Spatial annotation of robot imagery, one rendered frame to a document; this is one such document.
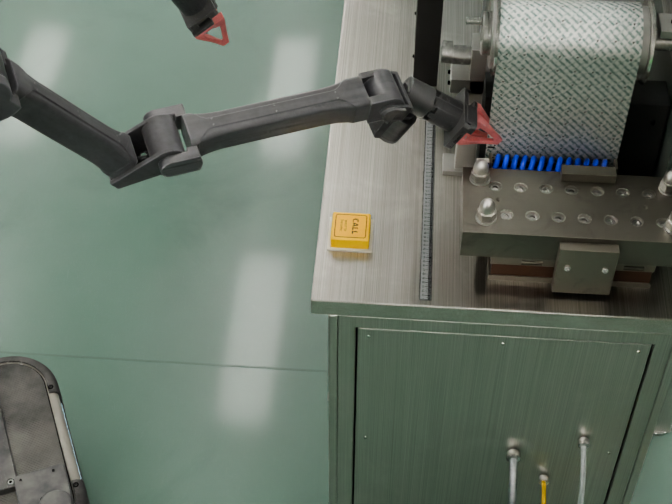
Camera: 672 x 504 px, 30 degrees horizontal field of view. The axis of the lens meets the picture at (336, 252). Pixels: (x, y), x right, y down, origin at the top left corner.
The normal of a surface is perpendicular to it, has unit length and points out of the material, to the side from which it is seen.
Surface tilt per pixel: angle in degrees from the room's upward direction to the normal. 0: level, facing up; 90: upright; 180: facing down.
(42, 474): 0
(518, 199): 0
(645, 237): 0
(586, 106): 90
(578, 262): 90
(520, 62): 90
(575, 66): 90
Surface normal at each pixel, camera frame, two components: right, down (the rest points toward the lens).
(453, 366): -0.07, 0.74
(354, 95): 0.11, -0.48
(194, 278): 0.00, -0.67
